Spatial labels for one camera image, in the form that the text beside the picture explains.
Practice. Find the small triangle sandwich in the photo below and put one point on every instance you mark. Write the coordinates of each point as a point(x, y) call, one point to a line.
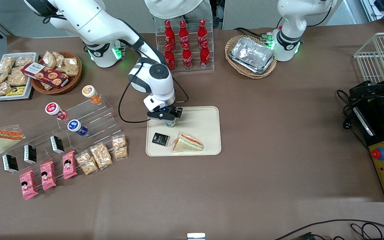
point(187, 143)

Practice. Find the red gum bottle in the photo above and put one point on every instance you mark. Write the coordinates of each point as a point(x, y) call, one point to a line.
point(56, 111)

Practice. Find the black sealing machine yellow panel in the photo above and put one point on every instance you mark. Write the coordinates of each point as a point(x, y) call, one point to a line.
point(378, 133)

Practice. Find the red cookie box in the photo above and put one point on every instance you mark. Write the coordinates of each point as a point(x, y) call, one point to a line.
point(45, 75)

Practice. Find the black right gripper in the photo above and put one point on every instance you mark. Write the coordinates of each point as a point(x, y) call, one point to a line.
point(173, 112)

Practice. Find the aluminium foil tray stack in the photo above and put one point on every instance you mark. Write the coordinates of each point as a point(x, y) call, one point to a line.
point(252, 55)

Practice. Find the red cola bottle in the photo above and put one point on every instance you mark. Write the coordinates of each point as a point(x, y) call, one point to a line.
point(169, 58)
point(169, 30)
point(202, 30)
point(205, 55)
point(183, 30)
point(187, 57)

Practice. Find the clear rectangular snack tray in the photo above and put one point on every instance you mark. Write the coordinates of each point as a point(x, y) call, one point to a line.
point(28, 90)

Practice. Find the clear acrylic bottle rack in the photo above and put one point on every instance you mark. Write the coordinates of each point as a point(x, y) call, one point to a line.
point(208, 43)

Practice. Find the yellow snack packet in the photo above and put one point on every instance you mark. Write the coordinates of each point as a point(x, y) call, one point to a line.
point(15, 90)

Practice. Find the green gum bottle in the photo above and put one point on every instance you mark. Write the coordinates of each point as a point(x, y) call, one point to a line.
point(170, 124)

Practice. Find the black gum pack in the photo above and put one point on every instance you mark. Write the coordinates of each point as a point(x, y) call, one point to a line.
point(57, 144)
point(160, 139)
point(30, 153)
point(10, 163)

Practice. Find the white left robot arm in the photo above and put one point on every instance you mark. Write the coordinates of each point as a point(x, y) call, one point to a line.
point(288, 26)

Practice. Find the pink snack pack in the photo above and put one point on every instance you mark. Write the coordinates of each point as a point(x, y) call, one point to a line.
point(28, 184)
point(48, 175)
point(69, 164)

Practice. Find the round wicker basket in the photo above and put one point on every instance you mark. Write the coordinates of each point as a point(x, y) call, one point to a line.
point(73, 81)

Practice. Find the small white box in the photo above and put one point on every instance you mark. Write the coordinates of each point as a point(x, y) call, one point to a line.
point(196, 236)

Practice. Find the large wrapped triangle sandwich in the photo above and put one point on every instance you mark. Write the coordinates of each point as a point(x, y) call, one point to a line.
point(2, 141)

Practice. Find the clear acrylic step stand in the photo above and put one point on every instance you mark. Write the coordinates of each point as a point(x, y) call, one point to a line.
point(92, 116)

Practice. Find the blue gum bottle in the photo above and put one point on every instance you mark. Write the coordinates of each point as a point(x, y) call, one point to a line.
point(77, 127)

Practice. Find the clear peanut brittle bag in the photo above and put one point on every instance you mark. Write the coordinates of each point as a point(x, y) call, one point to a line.
point(119, 147)
point(101, 155)
point(87, 162)

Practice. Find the beige plastic tray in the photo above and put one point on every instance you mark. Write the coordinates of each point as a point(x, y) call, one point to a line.
point(202, 126)

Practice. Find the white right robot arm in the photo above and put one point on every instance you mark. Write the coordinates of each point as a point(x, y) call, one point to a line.
point(92, 20)

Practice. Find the oval wicker basket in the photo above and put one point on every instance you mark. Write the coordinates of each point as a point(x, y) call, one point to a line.
point(245, 71)

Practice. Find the orange gum bottle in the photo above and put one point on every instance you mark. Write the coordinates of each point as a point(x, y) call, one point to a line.
point(91, 94)

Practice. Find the person in white shirt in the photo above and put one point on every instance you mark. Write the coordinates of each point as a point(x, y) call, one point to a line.
point(178, 8)

